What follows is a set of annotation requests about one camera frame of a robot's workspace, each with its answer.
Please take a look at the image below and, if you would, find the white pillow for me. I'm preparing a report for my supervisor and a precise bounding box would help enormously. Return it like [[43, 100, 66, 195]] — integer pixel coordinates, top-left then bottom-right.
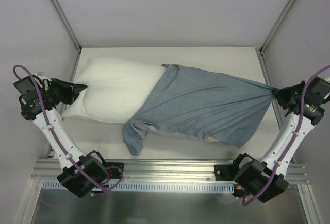
[[62, 56, 166, 124]]

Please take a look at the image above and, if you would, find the blue-grey pillowcase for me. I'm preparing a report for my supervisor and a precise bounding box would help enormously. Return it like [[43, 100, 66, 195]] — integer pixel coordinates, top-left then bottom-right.
[[122, 64, 275, 156]]

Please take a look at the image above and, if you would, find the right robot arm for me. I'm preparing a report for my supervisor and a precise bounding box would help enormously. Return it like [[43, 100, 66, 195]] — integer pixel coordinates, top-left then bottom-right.
[[231, 77, 329, 206]]

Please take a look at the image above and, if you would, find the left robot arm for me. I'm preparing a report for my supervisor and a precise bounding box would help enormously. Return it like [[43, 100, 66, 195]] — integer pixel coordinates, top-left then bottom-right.
[[14, 76, 108, 198]]

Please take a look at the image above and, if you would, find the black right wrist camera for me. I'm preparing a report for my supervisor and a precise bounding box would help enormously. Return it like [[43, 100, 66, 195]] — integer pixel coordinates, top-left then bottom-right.
[[307, 77, 329, 100]]

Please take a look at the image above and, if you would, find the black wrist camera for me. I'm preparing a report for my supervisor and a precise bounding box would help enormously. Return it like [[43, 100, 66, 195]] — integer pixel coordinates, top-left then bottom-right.
[[307, 77, 329, 100], [13, 76, 39, 96]]

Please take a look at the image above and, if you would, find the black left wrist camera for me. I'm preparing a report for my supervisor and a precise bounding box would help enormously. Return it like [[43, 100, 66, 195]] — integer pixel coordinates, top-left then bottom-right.
[[13, 76, 39, 96]]

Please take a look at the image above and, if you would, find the aluminium front rail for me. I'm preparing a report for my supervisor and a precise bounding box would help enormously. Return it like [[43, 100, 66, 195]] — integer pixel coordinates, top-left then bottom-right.
[[31, 159, 311, 185]]

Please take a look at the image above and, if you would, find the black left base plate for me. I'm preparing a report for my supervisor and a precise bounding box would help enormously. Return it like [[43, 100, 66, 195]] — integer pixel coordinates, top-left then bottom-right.
[[104, 162, 124, 179]]

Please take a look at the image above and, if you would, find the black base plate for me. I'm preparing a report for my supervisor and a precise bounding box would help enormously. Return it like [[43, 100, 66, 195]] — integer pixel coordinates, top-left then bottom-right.
[[214, 164, 239, 181], [104, 162, 124, 179]]

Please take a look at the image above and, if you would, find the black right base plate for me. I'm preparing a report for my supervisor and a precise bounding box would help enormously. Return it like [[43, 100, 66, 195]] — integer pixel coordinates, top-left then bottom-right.
[[214, 164, 239, 181]]

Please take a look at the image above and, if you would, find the left rear frame post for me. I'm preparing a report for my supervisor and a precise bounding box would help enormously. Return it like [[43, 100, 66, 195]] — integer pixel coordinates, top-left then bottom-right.
[[49, 0, 82, 52]]

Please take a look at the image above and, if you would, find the frame post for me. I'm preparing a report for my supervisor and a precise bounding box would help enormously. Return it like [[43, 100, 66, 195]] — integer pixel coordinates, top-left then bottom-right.
[[49, 0, 82, 52], [259, 0, 297, 55]]

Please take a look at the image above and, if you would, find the white slotted cable duct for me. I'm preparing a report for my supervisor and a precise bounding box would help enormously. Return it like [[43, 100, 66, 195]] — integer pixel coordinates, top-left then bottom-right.
[[41, 181, 235, 194]]

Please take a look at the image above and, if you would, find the right rear frame post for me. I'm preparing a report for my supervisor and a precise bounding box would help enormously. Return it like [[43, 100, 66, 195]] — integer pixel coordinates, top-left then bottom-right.
[[259, 0, 297, 55]]

